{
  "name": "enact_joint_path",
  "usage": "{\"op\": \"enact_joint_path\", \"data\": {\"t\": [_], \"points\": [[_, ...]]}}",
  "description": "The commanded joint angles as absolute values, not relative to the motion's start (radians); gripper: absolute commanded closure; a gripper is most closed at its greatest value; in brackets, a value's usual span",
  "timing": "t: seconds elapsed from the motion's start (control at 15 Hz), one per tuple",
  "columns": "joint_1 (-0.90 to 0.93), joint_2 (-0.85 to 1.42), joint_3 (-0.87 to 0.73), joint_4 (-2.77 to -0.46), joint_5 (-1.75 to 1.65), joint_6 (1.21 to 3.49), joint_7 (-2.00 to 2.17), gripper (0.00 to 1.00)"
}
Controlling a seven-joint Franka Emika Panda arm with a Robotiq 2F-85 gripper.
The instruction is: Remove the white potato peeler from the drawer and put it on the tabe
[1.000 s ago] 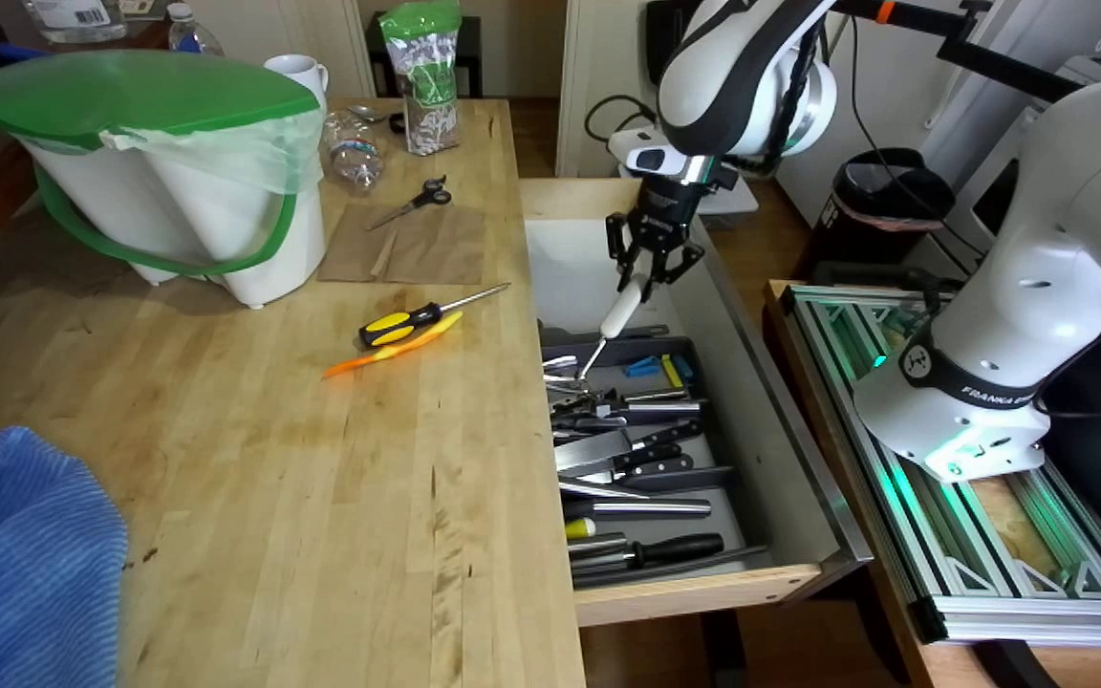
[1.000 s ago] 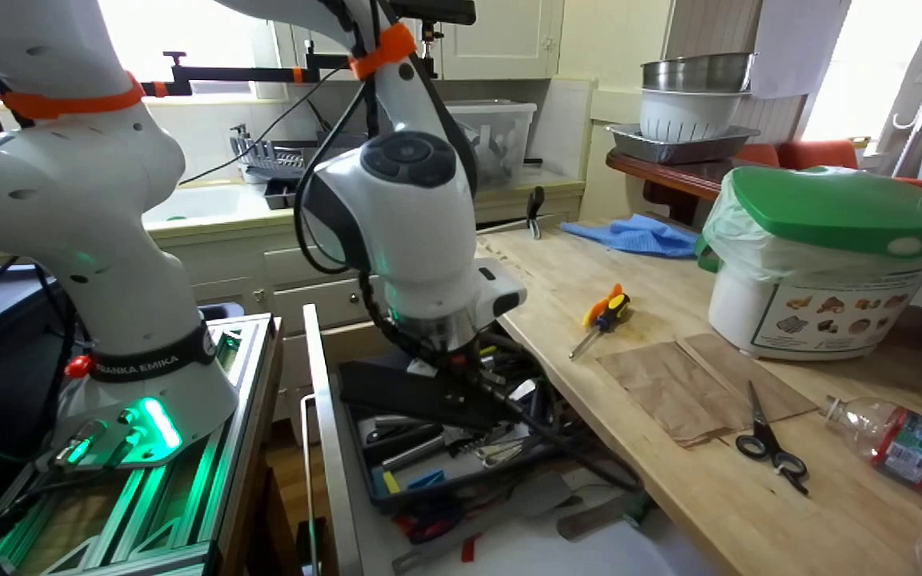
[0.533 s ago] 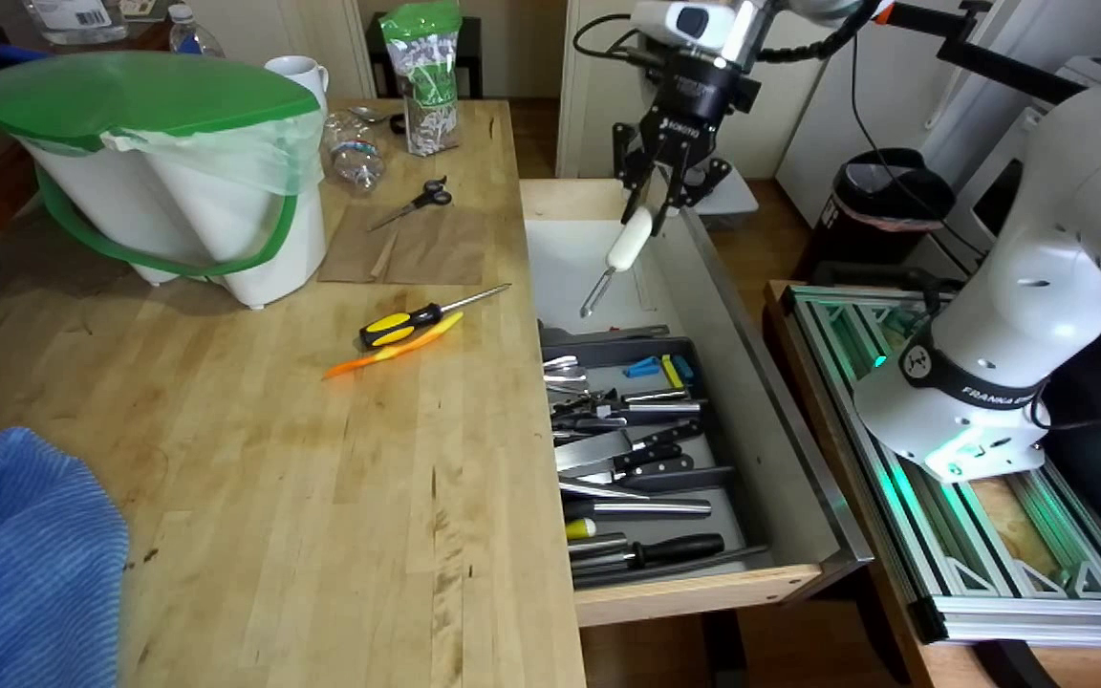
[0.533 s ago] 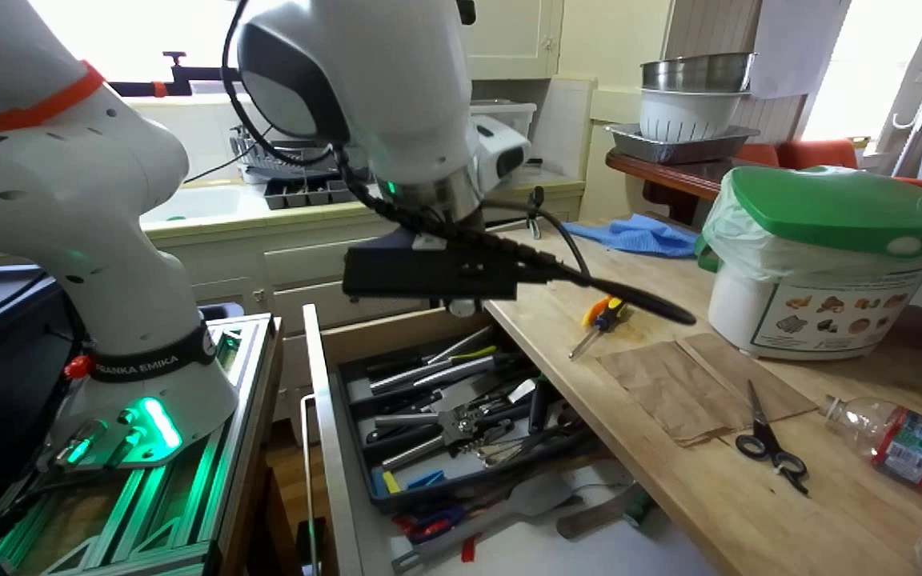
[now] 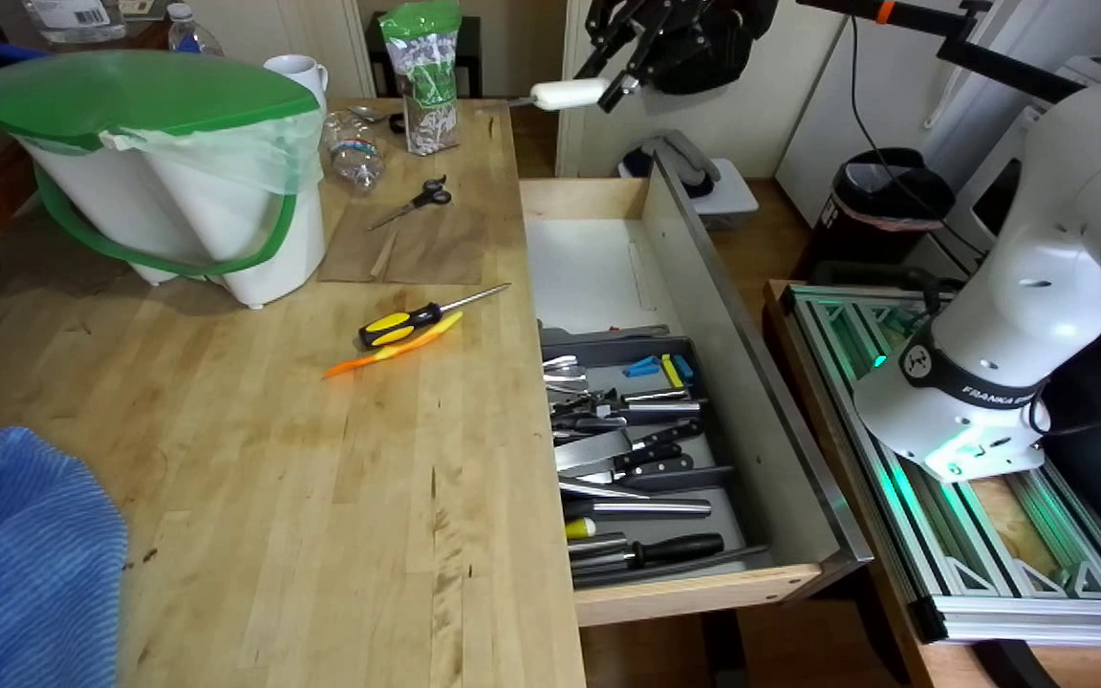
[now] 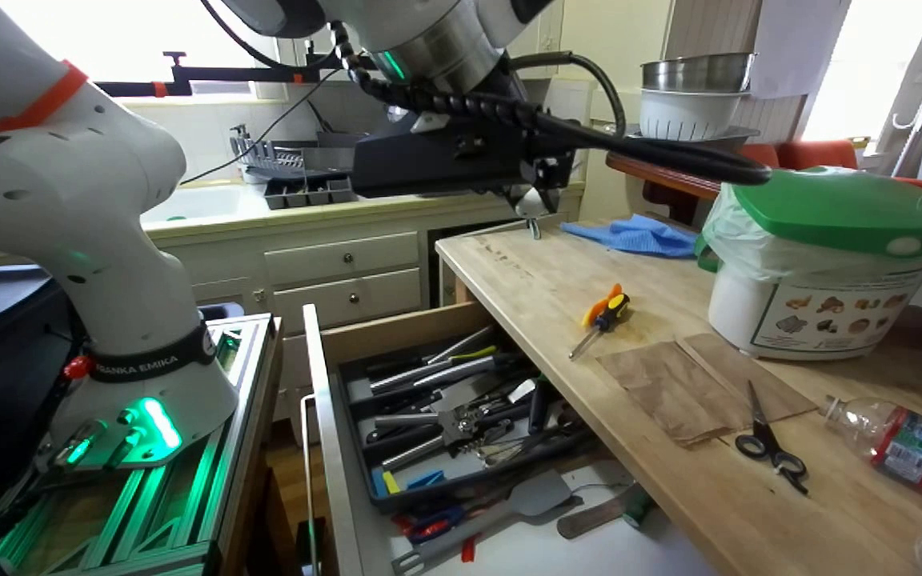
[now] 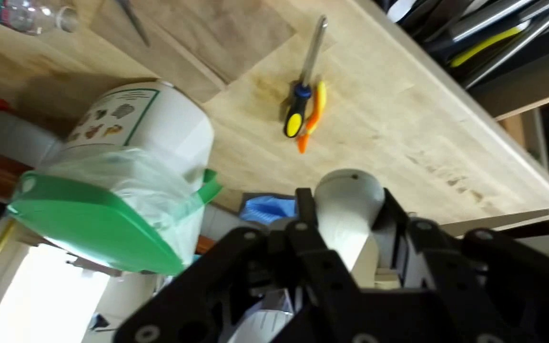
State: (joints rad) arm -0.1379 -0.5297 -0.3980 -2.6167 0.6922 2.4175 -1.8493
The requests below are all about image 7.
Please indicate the wooden drawer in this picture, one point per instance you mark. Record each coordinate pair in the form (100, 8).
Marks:
(529, 95)

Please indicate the blue cloth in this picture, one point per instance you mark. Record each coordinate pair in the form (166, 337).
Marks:
(268, 208)

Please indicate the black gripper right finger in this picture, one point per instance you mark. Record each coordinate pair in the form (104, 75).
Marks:
(466, 286)

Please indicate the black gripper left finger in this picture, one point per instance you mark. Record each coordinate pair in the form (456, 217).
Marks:
(287, 278)

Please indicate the white bin with green lid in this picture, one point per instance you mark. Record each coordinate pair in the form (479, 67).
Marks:
(128, 172)

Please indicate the clear bottle with red label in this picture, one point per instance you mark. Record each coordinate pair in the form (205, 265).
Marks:
(27, 14)

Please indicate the black cutlery tray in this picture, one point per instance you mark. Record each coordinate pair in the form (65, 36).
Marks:
(510, 44)

